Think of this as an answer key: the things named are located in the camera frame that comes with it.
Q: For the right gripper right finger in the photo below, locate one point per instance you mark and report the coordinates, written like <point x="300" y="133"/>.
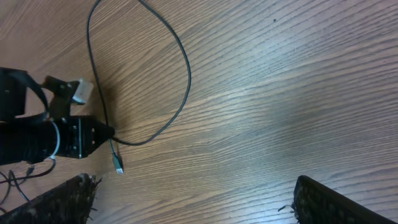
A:
<point x="315" y="203"/>

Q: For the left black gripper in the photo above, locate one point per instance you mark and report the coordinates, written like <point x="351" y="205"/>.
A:
<point x="82" y="135"/>

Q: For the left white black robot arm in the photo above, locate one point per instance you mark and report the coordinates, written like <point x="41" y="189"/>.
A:
<point x="36" y="122"/>

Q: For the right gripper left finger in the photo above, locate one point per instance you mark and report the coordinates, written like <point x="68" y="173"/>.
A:
<point x="68" y="203"/>

